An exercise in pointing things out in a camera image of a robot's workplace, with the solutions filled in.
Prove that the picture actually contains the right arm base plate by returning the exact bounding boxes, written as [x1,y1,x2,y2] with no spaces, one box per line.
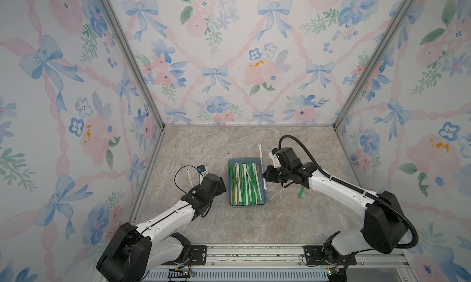
[302,245,357,267]

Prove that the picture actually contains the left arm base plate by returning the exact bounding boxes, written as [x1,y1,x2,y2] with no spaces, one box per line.
[156,244,207,266]

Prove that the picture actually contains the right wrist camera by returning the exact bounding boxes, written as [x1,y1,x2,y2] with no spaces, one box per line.
[271,147,302,169]

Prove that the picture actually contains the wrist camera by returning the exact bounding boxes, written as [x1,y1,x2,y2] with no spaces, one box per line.
[197,165,207,174]
[271,147,302,169]

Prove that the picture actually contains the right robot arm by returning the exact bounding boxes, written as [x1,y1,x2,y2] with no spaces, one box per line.
[263,162,419,264]

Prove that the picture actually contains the blue plastic storage tray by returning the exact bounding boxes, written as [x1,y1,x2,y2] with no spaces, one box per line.
[228,158,267,207]

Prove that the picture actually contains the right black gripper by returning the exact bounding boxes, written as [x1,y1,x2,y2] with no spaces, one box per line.
[261,164,291,182]

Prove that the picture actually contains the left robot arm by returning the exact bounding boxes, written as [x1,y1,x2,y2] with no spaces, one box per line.
[96,174,226,282]

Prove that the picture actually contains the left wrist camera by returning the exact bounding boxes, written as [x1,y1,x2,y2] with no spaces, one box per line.
[197,165,207,174]

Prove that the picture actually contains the aluminium mounting rail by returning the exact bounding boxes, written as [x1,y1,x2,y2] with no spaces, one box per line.
[96,242,413,282]

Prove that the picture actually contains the black corrugated cable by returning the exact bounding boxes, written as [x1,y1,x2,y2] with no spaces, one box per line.
[278,134,419,282]

